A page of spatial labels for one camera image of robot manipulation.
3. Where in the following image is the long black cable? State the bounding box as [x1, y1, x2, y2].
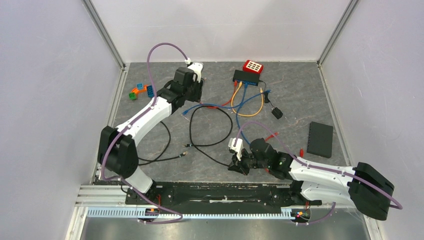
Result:
[184, 105, 234, 168]

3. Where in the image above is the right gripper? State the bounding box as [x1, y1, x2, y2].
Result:
[228, 147, 270, 176]

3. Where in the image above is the long blue ethernet cable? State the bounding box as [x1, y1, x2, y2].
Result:
[182, 82, 249, 116]

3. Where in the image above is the colourful toy block chain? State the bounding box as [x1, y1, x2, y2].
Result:
[129, 82, 156, 101]

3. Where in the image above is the yellow ethernet cable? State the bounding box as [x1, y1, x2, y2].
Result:
[230, 81, 265, 118]

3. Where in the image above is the black network switch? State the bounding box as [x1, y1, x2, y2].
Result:
[232, 69, 260, 86]

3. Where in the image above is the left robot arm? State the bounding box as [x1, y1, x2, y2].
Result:
[97, 62, 204, 204]

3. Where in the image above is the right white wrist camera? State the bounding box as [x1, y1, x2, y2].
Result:
[228, 137, 244, 161]

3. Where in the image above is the red ethernet cable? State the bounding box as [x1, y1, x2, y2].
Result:
[205, 81, 237, 110]
[263, 131, 305, 158]

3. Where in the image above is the red keypad box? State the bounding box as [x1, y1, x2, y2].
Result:
[242, 59, 264, 74]

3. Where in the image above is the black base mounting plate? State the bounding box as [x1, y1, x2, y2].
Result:
[146, 181, 322, 215]

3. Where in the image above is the black flat plate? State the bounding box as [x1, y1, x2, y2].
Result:
[307, 121, 334, 159]

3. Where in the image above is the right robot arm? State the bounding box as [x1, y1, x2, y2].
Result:
[228, 138, 394, 221]

